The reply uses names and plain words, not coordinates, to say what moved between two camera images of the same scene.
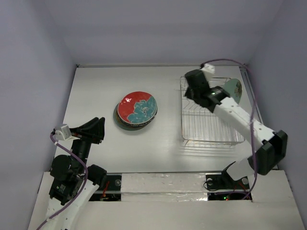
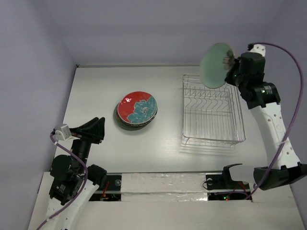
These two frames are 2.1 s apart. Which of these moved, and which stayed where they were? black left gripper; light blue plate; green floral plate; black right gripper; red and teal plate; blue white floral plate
Moved: black right gripper; green floral plate
Stayed: black left gripper; blue white floral plate; red and teal plate; light blue plate
